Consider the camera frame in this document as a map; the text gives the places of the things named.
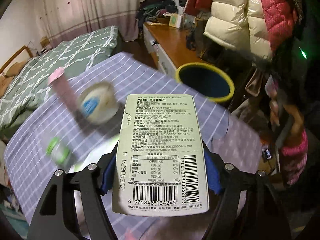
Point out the cream puffer jacket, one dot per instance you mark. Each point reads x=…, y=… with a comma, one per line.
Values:
x=230, y=17

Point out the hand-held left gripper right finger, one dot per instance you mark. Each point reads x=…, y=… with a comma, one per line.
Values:
x=213, y=177

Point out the green desk calendar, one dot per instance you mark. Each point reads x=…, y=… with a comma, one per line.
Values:
x=175, y=20

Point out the small green label bottle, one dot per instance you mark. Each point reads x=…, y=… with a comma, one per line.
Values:
x=57, y=151

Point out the white paper bowl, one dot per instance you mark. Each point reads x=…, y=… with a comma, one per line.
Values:
x=100, y=100

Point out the brown tissue box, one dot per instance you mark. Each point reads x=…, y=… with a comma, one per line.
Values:
x=44, y=40

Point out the red dotted puffer jacket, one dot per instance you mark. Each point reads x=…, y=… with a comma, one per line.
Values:
x=275, y=12

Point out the checked purple tablecloth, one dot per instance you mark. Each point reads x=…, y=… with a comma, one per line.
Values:
x=150, y=75

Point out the yellow rim trash bin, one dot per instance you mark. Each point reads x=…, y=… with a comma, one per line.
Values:
x=205, y=82

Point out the wooden bed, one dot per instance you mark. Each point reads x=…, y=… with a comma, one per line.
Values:
x=28, y=52

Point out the pile of dark clothes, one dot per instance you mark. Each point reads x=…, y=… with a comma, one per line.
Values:
x=160, y=10

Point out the green checked duvet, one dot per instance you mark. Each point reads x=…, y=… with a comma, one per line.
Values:
x=62, y=55

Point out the pale green tea box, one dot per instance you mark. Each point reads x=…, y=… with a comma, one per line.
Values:
x=155, y=155

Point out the pink beige curtain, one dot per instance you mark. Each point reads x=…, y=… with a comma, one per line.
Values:
x=100, y=5

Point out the wooden desk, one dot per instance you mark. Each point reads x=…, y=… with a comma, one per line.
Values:
x=170, y=42

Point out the person's right hand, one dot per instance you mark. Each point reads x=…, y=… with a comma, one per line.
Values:
x=297, y=120

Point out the pink drink carton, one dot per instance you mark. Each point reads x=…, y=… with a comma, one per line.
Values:
x=65, y=90

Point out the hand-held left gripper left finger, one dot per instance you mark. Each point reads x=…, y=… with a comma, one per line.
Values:
x=108, y=177

